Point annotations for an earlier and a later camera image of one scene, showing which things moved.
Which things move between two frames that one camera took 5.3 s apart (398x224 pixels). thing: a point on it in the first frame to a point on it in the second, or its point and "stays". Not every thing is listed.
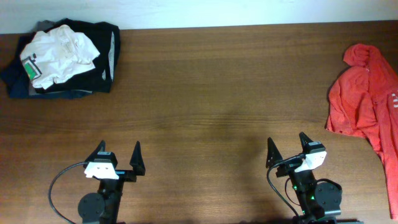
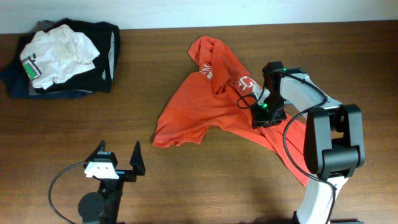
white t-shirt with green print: [49, 56] stays
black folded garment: [106, 38] stays
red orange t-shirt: [363, 101] to [221, 93]
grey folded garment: [44, 25] stays
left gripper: [135, 162] stays
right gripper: [275, 153] to [258, 117]
